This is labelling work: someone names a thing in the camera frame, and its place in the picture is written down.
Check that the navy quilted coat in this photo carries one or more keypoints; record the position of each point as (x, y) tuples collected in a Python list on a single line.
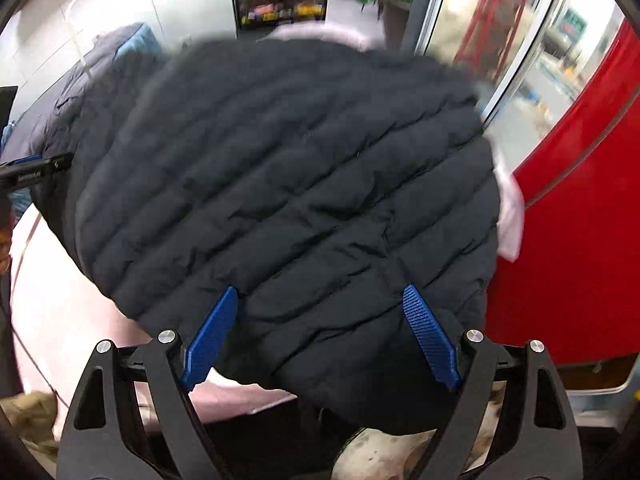
[(100, 85)]

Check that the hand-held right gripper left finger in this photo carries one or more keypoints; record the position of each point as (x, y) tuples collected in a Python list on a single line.
[(210, 340)]

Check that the olive cloth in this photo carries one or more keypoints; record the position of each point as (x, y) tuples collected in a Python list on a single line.
[(30, 410)]

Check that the red glossy panel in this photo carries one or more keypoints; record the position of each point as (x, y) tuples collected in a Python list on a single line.
[(575, 235)]

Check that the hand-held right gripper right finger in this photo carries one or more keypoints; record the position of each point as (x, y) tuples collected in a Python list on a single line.
[(430, 335)]

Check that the black quilted puffer jacket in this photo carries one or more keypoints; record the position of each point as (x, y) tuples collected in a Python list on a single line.
[(65, 300)]

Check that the metal framed glass door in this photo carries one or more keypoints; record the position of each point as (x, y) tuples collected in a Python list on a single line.
[(440, 5)]

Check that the white storage bin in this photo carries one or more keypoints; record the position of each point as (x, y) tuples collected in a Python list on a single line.
[(595, 402)]

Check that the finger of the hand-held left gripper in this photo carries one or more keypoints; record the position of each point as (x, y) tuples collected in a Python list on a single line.
[(35, 171)]

